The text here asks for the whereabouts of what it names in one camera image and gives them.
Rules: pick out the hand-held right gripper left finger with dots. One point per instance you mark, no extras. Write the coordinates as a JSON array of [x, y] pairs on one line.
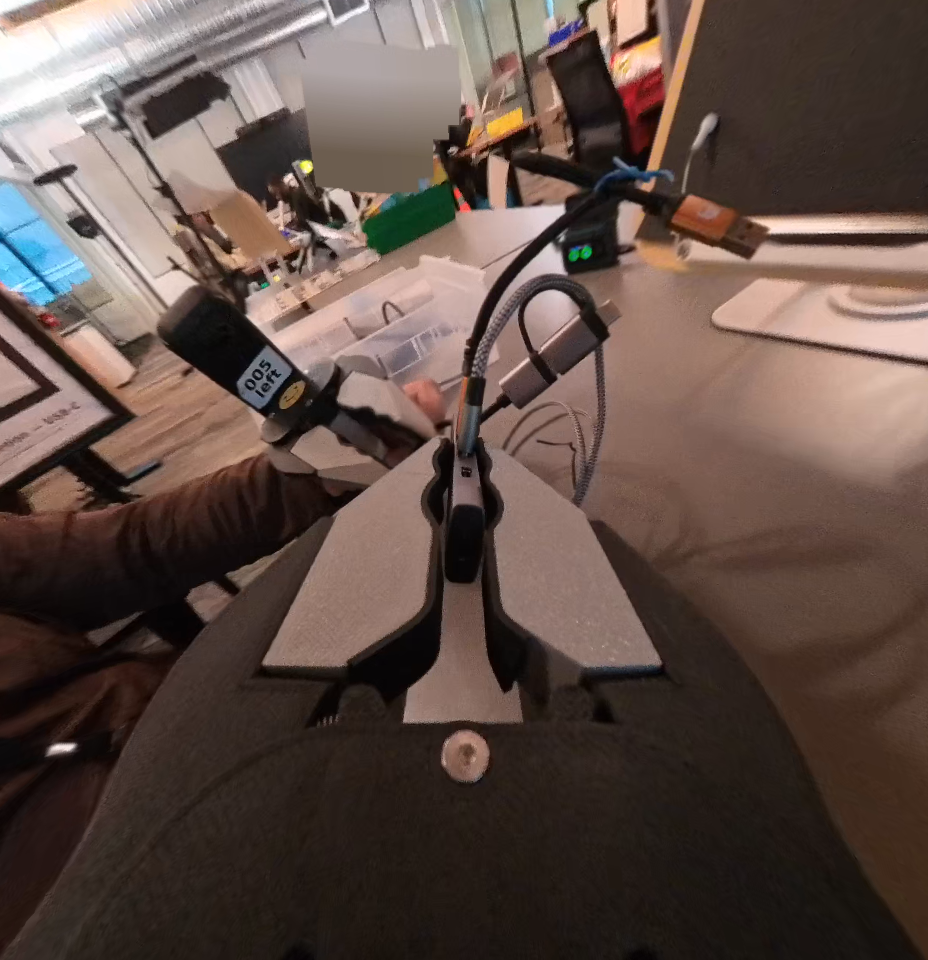
[[359, 585]]

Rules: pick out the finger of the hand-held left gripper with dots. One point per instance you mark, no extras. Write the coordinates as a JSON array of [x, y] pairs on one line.
[[377, 401], [321, 461]]

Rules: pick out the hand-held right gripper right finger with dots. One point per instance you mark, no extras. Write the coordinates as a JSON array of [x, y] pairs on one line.
[[561, 600]]

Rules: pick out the black usb-c port connector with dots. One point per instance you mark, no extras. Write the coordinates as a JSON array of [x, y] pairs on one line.
[[464, 547]]

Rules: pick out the grey usb adapter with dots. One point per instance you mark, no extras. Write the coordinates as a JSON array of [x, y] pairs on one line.
[[554, 356]]

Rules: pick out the person's left forearm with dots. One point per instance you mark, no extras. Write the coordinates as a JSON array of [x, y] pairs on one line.
[[171, 540]]

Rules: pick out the person's left hand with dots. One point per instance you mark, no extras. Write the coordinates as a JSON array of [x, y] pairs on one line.
[[426, 397]]

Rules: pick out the clear plastic bin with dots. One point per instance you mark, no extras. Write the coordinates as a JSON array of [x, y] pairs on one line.
[[404, 315]]

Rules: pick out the white trash bin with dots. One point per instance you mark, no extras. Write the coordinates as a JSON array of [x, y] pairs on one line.
[[100, 356]]

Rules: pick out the cardboard sheet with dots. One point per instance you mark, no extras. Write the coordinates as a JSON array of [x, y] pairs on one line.
[[246, 225]]

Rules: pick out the black tripod stand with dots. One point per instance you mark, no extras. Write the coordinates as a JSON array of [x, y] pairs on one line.
[[180, 214]]

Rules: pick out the green plastic bin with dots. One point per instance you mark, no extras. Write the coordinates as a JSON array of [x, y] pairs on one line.
[[407, 221]]

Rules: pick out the black and white marker board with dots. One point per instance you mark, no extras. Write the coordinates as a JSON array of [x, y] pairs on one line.
[[29, 420]]

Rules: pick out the window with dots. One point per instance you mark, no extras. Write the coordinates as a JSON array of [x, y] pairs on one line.
[[21, 240]]

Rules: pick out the black hanging screen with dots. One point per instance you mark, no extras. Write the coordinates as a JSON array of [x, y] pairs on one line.
[[183, 105]]

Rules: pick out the black device with green lights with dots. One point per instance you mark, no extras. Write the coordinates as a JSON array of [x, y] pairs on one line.
[[584, 255]]

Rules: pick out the blue twist tie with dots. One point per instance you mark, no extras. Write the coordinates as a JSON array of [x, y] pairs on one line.
[[629, 178]]

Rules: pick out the black office chair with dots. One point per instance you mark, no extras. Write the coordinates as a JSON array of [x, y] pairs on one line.
[[584, 97]]

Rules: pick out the person's torso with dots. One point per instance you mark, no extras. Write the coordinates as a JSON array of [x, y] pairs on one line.
[[29, 750]]

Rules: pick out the silver monitor stand base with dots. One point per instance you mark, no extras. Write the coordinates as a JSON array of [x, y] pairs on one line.
[[808, 322]]

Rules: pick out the red tool cart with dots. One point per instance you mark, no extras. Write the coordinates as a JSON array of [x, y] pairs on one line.
[[640, 105]]

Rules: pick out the plywood board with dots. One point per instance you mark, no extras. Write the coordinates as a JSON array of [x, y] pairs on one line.
[[670, 127]]

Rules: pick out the computer monitor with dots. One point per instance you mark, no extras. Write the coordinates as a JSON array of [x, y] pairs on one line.
[[808, 97]]

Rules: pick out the silver ventilation duct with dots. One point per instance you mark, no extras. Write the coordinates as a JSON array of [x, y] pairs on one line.
[[134, 45]]

